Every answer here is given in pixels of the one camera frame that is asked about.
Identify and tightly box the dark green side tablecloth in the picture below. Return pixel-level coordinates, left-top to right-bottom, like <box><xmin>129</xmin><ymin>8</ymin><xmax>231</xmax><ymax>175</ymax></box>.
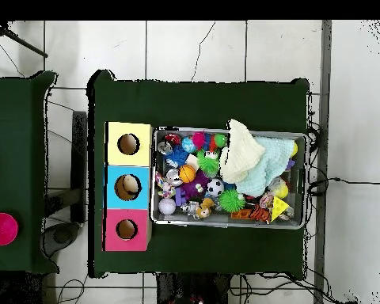
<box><xmin>0</xmin><ymin>70</ymin><xmax>60</xmax><ymax>275</ymax></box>

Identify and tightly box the orange basketball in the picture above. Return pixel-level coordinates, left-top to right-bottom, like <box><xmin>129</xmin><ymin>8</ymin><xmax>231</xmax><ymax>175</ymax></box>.
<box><xmin>178</xmin><ymin>163</ymin><xmax>197</xmax><ymax>184</ymax></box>

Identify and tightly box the black floor cable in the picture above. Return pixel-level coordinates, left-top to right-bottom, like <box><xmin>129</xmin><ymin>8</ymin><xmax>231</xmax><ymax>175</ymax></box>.
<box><xmin>308</xmin><ymin>177</ymin><xmax>380</xmax><ymax>197</ymax></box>

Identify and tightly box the wooden box with three holes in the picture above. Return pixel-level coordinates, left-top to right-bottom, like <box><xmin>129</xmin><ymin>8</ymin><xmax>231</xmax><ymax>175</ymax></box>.
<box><xmin>102</xmin><ymin>121</ymin><xmax>154</xmax><ymax>253</ymax></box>

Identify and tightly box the black tripod leg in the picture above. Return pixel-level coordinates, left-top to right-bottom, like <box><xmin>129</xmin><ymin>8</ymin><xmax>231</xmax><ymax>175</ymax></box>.
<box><xmin>0</xmin><ymin>21</ymin><xmax>48</xmax><ymax>59</ymax></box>

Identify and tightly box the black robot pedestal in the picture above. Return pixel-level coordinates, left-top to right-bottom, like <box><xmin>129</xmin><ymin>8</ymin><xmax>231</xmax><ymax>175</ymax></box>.
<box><xmin>156</xmin><ymin>272</ymin><xmax>232</xmax><ymax>304</ymax></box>

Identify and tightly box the silver mesh bin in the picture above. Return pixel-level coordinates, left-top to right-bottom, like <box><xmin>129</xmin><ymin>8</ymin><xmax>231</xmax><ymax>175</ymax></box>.
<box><xmin>150</xmin><ymin>125</ymin><xmax>310</xmax><ymax>230</ymax></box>

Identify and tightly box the yellow cheese wedge toy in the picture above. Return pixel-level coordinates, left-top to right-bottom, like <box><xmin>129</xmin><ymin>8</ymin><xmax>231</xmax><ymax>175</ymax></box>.
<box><xmin>270</xmin><ymin>195</ymin><xmax>291</xmax><ymax>222</ymax></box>

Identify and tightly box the multicolour spiky caterpillar toy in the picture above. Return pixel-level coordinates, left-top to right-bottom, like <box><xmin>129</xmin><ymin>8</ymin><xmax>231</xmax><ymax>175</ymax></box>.
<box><xmin>191</xmin><ymin>131</ymin><xmax>228</xmax><ymax>153</ymax></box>

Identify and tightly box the black upright panel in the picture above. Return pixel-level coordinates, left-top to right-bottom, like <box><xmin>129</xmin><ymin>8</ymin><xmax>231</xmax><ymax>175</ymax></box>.
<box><xmin>70</xmin><ymin>110</ymin><xmax>88</xmax><ymax>224</ymax></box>

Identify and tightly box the silver robot toy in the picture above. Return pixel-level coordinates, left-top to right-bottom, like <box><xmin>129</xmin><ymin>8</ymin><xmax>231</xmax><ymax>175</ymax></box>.
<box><xmin>180</xmin><ymin>200</ymin><xmax>201</xmax><ymax>215</ymax></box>

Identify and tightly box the white baseball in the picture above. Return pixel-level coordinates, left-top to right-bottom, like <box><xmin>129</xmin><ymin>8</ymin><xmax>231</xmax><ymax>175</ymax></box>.
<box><xmin>158</xmin><ymin>197</ymin><xmax>177</xmax><ymax>215</ymax></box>

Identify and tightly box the pink bowl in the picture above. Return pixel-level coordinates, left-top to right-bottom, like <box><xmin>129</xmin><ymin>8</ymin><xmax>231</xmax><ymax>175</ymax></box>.
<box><xmin>0</xmin><ymin>212</ymin><xmax>19</xmax><ymax>246</ymax></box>

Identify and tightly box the light blue waffle cloth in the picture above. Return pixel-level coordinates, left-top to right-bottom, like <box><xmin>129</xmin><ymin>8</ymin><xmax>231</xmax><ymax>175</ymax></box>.
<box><xmin>235</xmin><ymin>135</ymin><xmax>296</xmax><ymax>198</ymax></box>

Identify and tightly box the blue spiky ball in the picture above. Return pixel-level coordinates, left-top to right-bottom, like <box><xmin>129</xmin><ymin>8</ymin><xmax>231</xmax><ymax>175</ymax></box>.
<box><xmin>164</xmin><ymin>144</ymin><xmax>191</xmax><ymax>167</ymax></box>

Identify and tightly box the brown plush animal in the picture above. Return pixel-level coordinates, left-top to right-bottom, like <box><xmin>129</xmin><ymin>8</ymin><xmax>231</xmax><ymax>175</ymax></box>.
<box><xmin>194</xmin><ymin>197</ymin><xmax>216</xmax><ymax>220</ymax></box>

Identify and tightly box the grey round base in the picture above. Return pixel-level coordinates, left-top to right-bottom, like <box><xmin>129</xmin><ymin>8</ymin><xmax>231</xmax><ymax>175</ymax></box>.
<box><xmin>44</xmin><ymin>221</ymin><xmax>80</xmax><ymax>257</ymax></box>

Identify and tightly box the cream waffle cloth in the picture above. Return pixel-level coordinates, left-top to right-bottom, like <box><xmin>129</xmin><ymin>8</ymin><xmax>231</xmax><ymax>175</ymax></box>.
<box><xmin>218</xmin><ymin>118</ymin><xmax>266</xmax><ymax>185</ymax></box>

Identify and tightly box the green spiky monster with eyes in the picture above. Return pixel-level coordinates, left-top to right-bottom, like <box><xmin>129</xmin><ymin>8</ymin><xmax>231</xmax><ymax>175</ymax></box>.
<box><xmin>196</xmin><ymin>148</ymin><xmax>221</xmax><ymax>178</ymax></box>

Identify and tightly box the small soccer ball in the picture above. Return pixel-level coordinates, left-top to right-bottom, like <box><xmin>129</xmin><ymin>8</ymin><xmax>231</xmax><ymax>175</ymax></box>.
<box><xmin>206</xmin><ymin>178</ymin><xmax>225</xmax><ymax>197</ymax></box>

